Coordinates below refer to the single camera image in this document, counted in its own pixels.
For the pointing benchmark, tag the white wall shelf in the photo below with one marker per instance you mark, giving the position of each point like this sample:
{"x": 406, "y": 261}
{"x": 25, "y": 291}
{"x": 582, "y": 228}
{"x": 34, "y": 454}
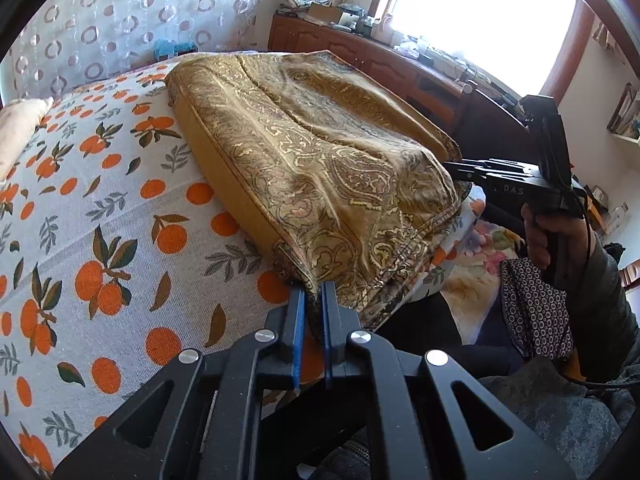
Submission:
{"x": 625, "y": 115}

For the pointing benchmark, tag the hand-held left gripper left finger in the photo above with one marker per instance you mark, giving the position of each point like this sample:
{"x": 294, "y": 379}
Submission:
{"x": 297, "y": 330}

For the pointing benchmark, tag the golden paisley cloth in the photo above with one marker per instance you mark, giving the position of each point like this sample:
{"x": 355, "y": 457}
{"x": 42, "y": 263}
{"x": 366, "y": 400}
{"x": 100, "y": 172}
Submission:
{"x": 325, "y": 160}

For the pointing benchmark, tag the white orange-print bed sheet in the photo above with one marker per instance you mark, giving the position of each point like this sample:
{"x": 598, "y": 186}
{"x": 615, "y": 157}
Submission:
{"x": 125, "y": 210}

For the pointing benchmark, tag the stack of folded cloths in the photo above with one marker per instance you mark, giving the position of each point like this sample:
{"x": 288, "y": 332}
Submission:
{"x": 300, "y": 0}

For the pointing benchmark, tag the pale pink pillow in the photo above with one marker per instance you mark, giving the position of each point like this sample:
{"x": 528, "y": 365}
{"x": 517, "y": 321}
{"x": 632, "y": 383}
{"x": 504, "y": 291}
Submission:
{"x": 20, "y": 130}

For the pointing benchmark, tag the wooden cabinet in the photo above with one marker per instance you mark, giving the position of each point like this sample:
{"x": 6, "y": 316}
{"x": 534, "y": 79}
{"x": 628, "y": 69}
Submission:
{"x": 380, "y": 65}

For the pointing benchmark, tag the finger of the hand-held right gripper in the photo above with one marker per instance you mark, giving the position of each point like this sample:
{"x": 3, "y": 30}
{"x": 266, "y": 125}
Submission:
{"x": 465, "y": 172}
{"x": 500, "y": 165}

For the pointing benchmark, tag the blue box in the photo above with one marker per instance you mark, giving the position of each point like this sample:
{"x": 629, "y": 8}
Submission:
{"x": 172, "y": 49}

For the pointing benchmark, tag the cardboard box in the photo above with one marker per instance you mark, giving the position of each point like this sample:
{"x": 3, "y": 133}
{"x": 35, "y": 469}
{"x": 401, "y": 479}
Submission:
{"x": 324, "y": 14}

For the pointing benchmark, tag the floral quilt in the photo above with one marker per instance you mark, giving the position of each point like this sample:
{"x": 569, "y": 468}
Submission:
{"x": 475, "y": 280}

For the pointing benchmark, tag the person's right forearm grey sleeve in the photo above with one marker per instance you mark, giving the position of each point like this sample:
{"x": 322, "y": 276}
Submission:
{"x": 605, "y": 310}

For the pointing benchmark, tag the window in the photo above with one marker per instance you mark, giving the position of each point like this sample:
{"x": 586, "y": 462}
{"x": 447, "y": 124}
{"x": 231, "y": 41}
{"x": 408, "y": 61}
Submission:
{"x": 475, "y": 15}

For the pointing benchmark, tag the person's right hand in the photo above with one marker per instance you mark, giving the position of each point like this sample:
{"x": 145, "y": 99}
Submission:
{"x": 537, "y": 240}

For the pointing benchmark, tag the dark dotted cloth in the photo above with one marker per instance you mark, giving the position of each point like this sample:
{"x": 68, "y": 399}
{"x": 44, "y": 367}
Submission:
{"x": 537, "y": 310}

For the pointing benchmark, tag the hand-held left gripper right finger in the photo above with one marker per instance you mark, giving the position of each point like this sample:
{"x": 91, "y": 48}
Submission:
{"x": 327, "y": 330}

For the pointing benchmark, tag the circle-patterned sheer curtain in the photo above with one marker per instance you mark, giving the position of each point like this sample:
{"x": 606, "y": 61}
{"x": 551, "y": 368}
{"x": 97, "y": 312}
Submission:
{"x": 125, "y": 15}

